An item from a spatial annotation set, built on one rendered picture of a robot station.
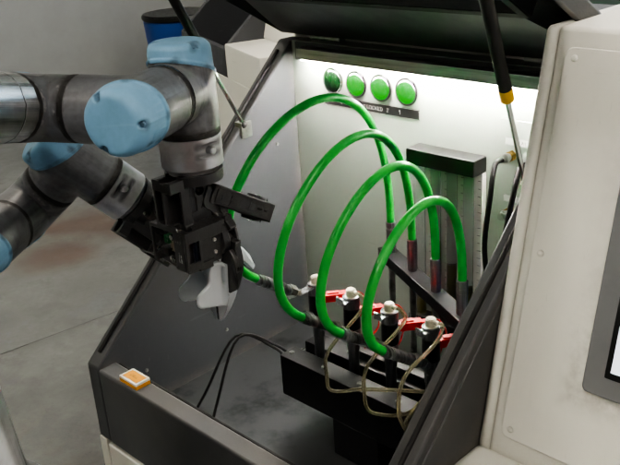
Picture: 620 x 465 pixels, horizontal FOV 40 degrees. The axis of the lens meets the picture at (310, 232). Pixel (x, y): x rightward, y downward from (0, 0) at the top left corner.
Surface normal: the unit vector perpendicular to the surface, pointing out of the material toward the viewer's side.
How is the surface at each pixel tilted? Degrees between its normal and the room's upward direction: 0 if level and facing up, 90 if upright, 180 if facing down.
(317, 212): 90
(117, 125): 90
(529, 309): 76
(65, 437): 0
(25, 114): 95
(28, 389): 0
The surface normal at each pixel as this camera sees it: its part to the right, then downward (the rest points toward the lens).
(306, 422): -0.06, -0.92
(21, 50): 0.62, 0.26
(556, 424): -0.69, 0.08
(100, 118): -0.33, 0.38
